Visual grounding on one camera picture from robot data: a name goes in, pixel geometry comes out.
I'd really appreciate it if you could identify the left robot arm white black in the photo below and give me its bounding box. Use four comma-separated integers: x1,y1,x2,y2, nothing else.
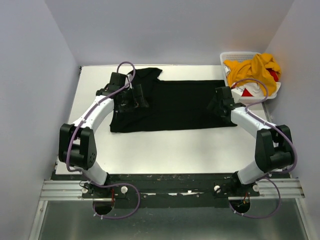
58,70,149,198

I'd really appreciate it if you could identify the yellow t-shirt in basket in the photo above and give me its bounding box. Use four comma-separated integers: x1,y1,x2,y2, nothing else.
222,53,282,97

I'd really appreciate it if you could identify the aluminium rail frame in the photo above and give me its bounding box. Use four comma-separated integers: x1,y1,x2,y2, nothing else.
27,102,311,240

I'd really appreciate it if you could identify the black t-shirt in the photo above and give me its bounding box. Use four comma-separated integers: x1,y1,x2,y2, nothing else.
110,67,235,133

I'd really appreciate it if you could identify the white t-shirt in basket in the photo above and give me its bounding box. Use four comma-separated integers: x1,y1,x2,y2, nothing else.
223,65,265,97

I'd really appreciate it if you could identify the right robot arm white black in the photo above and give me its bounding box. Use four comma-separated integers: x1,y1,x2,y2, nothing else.
207,86,297,196

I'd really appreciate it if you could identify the red t-shirt in basket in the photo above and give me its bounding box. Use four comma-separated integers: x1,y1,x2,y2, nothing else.
239,68,281,98

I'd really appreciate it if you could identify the black mounting base plate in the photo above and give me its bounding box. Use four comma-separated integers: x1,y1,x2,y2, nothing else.
51,173,260,210

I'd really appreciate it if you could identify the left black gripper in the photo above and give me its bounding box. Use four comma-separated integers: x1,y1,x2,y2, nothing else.
119,84,148,113

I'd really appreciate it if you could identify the white plastic laundry basket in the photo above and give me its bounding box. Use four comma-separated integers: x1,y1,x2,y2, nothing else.
220,51,282,103

